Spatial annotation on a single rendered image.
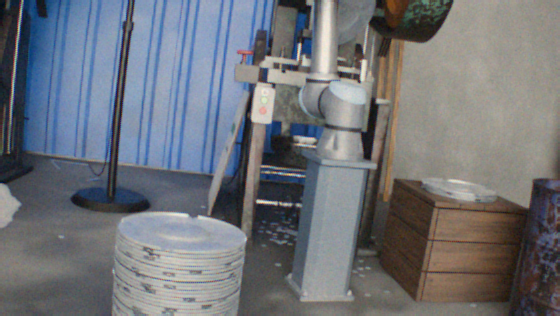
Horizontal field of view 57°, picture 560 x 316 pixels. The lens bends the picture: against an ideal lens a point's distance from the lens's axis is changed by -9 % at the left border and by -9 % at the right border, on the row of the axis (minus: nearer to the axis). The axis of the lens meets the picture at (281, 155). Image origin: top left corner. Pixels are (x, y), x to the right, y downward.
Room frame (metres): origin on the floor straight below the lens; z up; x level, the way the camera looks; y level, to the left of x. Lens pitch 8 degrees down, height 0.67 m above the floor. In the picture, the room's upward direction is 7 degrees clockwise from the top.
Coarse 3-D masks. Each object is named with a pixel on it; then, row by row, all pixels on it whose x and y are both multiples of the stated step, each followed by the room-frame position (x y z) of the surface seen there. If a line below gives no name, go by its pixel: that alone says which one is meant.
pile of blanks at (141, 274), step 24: (120, 240) 1.11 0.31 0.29; (120, 264) 1.12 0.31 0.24; (144, 264) 1.07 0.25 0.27; (168, 264) 1.06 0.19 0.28; (192, 264) 1.07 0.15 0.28; (216, 264) 1.10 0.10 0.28; (240, 264) 1.20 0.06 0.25; (120, 288) 1.10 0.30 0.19; (144, 288) 1.07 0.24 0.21; (168, 288) 1.08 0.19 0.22; (192, 288) 1.07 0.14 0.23; (216, 288) 1.11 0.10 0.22; (240, 288) 1.19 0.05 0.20; (120, 312) 1.10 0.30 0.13; (144, 312) 1.07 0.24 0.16; (168, 312) 1.07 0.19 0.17; (192, 312) 1.07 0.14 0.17; (216, 312) 1.10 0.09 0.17
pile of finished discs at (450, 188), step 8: (424, 184) 1.97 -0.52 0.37; (432, 184) 1.97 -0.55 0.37; (440, 184) 2.00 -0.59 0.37; (448, 184) 1.98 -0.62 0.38; (456, 184) 2.01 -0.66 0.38; (464, 184) 2.07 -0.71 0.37; (472, 184) 2.09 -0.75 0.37; (432, 192) 1.90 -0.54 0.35; (440, 192) 1.87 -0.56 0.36; (448, 192) 1.89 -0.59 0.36; (456, 192) 1.84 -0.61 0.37; (464, 192) 1.89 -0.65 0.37; (472, 192) 1.90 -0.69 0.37; (480, 192) 1.92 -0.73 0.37; (488, 192) 1.95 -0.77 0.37; (496, 192) 1.95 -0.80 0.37; (472, 200) 1.83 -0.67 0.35; (480, 200) 1.86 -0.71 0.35; (488, 200) 1.85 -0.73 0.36
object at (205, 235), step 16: (144, 224) 1.22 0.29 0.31; (160, 224) 1.22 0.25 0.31; (176, 224) 1.24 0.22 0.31; (192, 224) 1.28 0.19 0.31; (208, 224) 1.30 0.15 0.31; (224, 224) 1.32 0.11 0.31; (128, 240) 1.09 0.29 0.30; (144, 240) 1.10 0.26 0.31; (160, 240) 1.12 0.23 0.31; (176, 240) 1.14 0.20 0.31; (192, 240) 1.15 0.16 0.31; (208, 240) 1.17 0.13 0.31; (224, 240) 1.19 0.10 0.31
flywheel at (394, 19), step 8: (384, 0) 2.78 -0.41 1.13; (392, 0) 2.75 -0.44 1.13; (400, 0) 2.63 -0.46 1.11; (408, 0) 2.51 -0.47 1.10; (384, 8) 2.77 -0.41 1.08; (392, 8) 2.69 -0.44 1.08; (400, 8) 2.62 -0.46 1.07; (392, 16) 2.61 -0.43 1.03; (400, 16) 2.48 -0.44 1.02; (392, 24) 2.59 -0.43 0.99
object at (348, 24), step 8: (344, 0) 2.13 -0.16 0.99; (352, 0) 2.16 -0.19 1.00; (360, 0) 2.19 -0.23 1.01; (368, 0) 2.21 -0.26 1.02; (344, 8) 2.17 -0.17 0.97; (352, 8) 2.20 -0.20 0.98; (360, 8) 2.22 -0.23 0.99; (368, 8) 2.25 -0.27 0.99; (344, 16) 2.21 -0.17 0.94; (352, 16) 2.24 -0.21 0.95; (360, 16) 2.26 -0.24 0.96; (368, 16) 2.29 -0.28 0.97; (344, 24) 2.25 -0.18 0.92; (352, 24) 2.27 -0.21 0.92; (360, 24) 2.30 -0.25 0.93; (344, 32) 2.28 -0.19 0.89; (352, 32) 2.31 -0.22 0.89; (344, 40) 2.32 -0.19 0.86
